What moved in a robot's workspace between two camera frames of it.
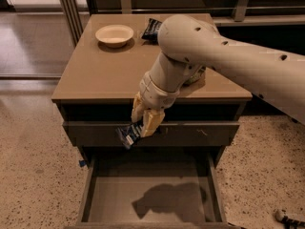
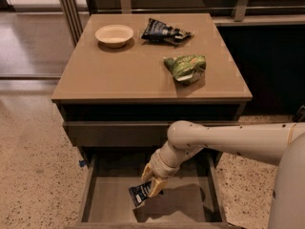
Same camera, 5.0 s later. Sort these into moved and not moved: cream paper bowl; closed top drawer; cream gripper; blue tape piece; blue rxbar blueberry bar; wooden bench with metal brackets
Moved: blue rxbar blueberry bar; cream gripper
Not moved: cream paper bowl; closed top drawer; wooden bench with metal brackets; blue tape piece
